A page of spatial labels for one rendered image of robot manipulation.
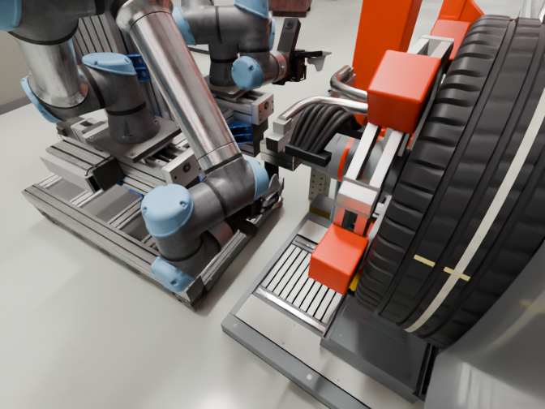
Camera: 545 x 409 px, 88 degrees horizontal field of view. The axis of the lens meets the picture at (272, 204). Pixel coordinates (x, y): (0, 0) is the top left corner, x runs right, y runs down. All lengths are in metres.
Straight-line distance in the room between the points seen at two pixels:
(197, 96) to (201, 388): 1.12
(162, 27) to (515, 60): 0.50
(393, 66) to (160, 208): 0.38
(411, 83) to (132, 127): 0.77
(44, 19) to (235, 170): 0.33
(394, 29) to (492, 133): 0.77
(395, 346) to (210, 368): 0.73
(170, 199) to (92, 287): 1.34
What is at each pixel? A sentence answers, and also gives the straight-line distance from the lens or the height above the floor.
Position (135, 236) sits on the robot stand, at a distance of 1.56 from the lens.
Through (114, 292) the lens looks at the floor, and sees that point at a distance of 1.68.
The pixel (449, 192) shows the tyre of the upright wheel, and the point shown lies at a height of 1.04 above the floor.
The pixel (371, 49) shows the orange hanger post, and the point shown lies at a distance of 1.21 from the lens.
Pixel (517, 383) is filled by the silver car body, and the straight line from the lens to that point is 0.36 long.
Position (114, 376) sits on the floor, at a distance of 1.49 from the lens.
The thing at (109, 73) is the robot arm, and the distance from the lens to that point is 0.92.
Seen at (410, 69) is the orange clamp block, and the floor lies 1.15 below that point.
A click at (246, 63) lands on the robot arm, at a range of 0.73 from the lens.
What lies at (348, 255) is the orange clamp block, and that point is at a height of 0.88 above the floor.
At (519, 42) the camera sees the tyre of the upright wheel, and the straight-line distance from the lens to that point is 0.56.
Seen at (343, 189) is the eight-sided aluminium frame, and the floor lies 0.97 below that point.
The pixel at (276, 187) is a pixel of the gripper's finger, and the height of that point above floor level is 0.84.
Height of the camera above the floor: 1.29
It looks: 44 degrees down
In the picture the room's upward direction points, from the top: 1 degrees counter-clockwise
